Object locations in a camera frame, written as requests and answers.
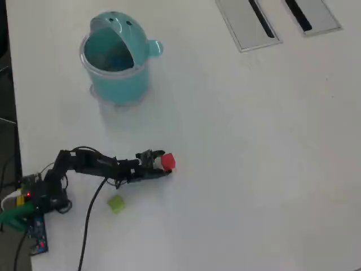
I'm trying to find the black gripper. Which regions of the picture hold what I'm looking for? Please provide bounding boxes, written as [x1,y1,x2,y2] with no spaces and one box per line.
[121,150,174,183]

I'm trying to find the red lego block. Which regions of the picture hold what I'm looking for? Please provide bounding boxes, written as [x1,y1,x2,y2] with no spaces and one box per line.
[161,152,177,172]

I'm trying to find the green lego block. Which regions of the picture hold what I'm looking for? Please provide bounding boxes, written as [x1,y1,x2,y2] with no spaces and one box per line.
[107,195,126,215]

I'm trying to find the teal whale-shaped bin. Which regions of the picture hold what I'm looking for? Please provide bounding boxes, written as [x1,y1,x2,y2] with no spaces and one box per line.
[78,11,165,108]

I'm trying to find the controller board with red LED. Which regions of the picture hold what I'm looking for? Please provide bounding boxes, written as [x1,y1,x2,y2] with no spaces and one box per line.
[19,174,43,198]

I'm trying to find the blue circuit board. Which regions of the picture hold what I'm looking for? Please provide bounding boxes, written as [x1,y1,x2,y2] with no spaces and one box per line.
[27,216,49,256]

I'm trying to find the green table clamp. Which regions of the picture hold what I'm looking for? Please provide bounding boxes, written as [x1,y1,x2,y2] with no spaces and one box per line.
[0,203,36,234]

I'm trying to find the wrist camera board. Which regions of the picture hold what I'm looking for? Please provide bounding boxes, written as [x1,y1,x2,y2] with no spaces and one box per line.
[135,150,155,167]

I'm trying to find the thick black cable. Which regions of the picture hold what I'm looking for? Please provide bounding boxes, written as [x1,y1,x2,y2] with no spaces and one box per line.
[77,177,109,271]

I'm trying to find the white cable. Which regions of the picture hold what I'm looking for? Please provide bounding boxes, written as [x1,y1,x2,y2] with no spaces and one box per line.
[0,190,22,211]

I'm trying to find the silver table cable grommet plate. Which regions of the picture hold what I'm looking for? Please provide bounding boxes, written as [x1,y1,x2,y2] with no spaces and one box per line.
[214,0,283,53]
[281,0,342,38]

